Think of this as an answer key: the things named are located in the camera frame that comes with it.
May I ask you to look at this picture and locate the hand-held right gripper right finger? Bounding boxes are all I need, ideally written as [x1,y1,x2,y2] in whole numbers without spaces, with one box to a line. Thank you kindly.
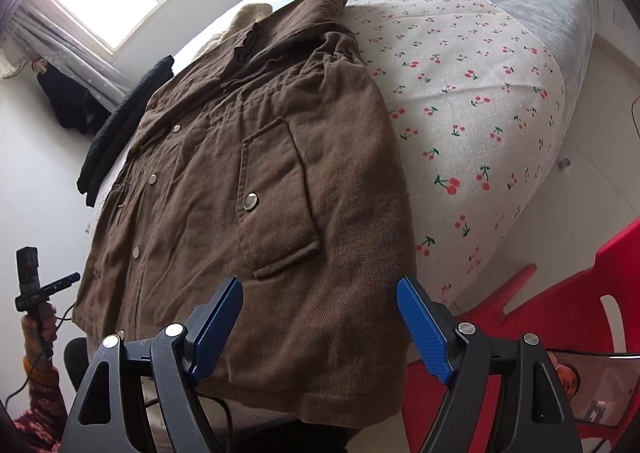
[396,277,584,453]

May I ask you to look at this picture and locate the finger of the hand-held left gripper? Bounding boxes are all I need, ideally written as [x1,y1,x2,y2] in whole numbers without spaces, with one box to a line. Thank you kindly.
[46,272,81,295]

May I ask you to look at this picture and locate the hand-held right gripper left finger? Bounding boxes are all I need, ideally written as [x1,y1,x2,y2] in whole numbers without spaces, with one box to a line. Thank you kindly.
[62,277,245,453]

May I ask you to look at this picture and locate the brown button jacket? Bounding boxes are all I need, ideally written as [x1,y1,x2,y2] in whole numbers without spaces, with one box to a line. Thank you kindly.
[72,0,419,434]

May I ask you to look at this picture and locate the person's left forearm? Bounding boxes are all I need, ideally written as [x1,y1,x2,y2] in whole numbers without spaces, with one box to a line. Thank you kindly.
[12,357,69,440]

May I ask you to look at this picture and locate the hanging black clothes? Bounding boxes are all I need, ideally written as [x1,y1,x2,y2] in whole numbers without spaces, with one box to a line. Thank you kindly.
[36,60,109,134]

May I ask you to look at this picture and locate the person's left hand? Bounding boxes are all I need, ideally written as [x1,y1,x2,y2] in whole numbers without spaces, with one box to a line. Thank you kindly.
[21,305,59,362]

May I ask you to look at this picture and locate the black folded jacket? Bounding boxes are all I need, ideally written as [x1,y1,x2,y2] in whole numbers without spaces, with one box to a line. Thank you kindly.
[76,55,175,208]

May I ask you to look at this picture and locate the glossy printed board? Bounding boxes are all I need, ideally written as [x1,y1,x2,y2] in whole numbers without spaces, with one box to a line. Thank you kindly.
[547,350,640,430]

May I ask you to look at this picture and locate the red plastic chair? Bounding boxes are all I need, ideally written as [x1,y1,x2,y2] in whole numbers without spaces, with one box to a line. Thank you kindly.
[400,220,640,453]

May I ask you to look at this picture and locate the patterned grey curtain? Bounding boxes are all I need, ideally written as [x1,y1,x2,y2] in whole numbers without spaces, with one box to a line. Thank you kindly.
[9,3,132,104]

